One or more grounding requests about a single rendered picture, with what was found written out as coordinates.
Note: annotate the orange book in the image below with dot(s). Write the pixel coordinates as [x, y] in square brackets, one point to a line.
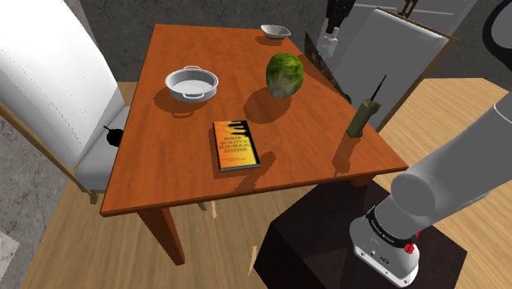
[236, 146]

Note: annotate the black round object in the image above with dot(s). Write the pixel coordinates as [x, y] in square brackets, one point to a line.
[114, 137]

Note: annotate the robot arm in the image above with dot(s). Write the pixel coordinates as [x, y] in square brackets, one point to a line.
[452, 180]

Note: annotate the dark robot stand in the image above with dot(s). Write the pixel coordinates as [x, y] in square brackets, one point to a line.
[312, 240]

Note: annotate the olive walkie-talkie with black antenna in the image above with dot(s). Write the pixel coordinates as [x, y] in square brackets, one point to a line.
[360, 118]

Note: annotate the green cabbage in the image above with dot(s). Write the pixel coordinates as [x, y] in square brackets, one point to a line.
[284, 74]

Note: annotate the white bowl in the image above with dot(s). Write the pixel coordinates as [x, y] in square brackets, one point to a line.
[275, 31]

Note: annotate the white cushioned wooden chair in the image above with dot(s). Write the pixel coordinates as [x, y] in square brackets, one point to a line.
[388, 60]
[48, 80]

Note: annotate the brown wooden table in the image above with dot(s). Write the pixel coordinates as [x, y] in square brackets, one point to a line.
[180, 160]

